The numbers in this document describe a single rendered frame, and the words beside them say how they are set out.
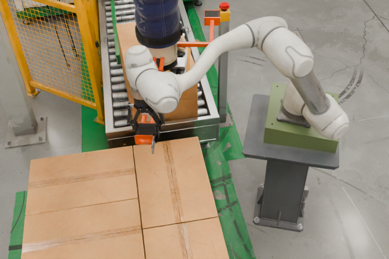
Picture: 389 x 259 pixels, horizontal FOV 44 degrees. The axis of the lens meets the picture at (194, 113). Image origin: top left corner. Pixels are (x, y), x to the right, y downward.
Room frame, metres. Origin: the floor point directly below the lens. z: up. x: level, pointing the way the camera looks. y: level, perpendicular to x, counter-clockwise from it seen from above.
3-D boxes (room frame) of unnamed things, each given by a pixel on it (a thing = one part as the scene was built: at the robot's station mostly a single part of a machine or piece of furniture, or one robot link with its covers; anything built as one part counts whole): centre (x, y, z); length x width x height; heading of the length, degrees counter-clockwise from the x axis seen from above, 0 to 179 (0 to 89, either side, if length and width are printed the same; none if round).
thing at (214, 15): (2.30, -0.11, 1.22); 0.09 x 0.08 x 0.05; 86
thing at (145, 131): (1.42, 0.21, 1.22); 0.08 x 0.07 x 0.05; 176
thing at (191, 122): (2.11, 0.19, 0.58); 0.70 x 0.03 x 0.06; 99
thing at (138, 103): (1.42, 0.20, 1.38); 0.08 x 0.07 x 0.09; 85
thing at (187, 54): (2.01, 0.07, 1.12); 0.34 x 0.10 x 0.05; 176
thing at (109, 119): (3.22, 0.69, 0.50); 2.31 x 0.05 x 0.19; 9
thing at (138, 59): (1.41, 0.19, 1.56); 0.13 x 0.11 x 0.16; 28
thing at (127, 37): (2.45, 0.24, 0.75); 0.60 x 0.40 x 0.40; 12
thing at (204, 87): (3.32, 0.05, 0.50); 2.31 x 0.05 x 0.19; 9
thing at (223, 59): (2.76, -0.21, 0.50); 0.07 x 0.07 x 1.00; 9
